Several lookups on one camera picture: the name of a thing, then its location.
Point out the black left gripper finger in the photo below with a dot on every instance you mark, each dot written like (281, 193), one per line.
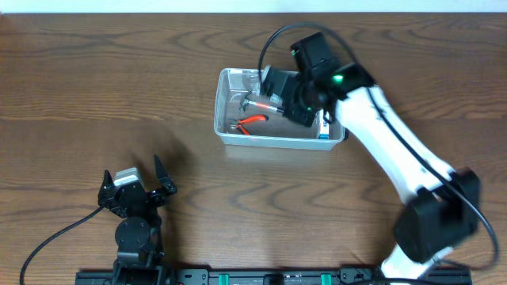
(163, 177)
(107, 180)

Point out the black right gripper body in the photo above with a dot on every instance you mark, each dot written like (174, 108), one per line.
(299, 106)

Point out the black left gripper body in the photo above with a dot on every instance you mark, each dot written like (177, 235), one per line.
(137, 197)

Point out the blue white screwdriver box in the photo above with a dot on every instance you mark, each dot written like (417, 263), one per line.
(323, 131)

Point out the orange black cutting pliers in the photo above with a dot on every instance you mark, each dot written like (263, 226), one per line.
(240, 124)

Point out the small black claw hammer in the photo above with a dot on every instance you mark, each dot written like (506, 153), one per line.
(246, 102)

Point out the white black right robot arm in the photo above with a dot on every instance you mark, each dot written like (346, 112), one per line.
(440, 203)

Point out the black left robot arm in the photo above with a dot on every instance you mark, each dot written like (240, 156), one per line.
(139, 234)

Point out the clear plastic container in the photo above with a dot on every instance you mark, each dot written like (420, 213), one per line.
(279, 132)

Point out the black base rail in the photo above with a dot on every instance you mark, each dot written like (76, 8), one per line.
(343, 276)

